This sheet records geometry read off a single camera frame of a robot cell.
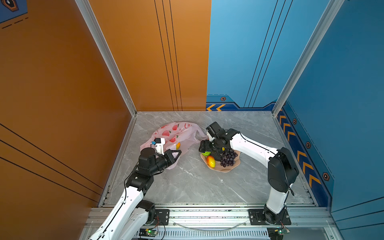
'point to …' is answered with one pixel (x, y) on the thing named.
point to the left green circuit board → (147, 232)
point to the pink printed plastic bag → (178, 136)
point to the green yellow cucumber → (177, 145)
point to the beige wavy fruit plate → (219, 167)
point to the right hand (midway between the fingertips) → (203, 150)
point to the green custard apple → (206, 153)
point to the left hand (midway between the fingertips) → (182, 151)
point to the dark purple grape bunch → (229, 159)
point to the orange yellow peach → (211, 161)
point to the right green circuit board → (282, 231)
